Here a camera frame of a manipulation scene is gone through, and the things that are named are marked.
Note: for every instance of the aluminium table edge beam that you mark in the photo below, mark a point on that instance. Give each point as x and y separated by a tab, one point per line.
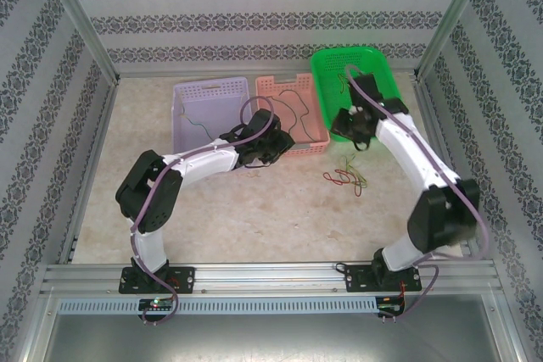
437	124
109	116

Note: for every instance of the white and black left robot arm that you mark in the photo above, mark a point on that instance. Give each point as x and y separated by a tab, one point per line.
203	163

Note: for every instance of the green plastic basket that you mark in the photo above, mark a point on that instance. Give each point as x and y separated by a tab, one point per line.
324	82

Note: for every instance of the aluminium frame post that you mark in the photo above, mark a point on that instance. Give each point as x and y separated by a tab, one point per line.
76	10
458	10

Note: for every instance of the grey metal panel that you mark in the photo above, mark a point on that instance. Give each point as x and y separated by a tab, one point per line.
271	341

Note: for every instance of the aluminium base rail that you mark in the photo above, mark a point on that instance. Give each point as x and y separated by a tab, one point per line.
267	277

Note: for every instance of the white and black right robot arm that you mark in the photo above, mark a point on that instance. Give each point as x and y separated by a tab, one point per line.
407	154

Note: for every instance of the pink plastic basket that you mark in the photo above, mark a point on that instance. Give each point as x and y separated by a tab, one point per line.
271	124

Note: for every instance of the small circuit board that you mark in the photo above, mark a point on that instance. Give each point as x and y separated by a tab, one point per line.
157	304
390	307

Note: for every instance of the purple plastic basket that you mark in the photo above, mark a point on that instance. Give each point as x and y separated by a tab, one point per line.
212	107

